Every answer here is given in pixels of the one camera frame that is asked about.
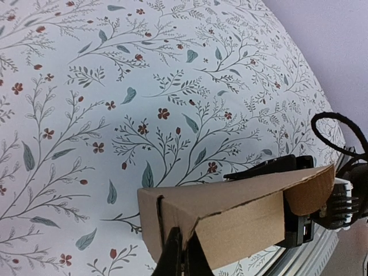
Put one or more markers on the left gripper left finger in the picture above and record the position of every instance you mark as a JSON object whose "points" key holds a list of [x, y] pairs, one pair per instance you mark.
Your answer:
{"points": [[170, 261]]}

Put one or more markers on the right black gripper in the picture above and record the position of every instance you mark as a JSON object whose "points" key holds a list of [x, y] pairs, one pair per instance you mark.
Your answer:
{"points": [[298, 229]]}

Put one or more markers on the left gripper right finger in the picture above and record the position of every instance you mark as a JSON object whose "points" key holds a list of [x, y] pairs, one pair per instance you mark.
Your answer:
{"points": [[195, 261]]}

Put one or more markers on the brown cardboard box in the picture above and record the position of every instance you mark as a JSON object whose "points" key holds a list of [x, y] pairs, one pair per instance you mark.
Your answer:
{"points": [[233, 219]]}

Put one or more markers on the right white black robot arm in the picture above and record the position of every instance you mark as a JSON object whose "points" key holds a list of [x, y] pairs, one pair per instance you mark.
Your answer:
{"points": [[344, 206]]}

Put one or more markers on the floral patterned table mat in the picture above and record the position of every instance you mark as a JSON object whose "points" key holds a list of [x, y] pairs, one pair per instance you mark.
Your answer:
{"points": [[101, 98]]}

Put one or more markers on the aluminium front rail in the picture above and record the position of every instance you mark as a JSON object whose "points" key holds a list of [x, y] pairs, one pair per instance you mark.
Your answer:
{"points": [[308, 259]]}

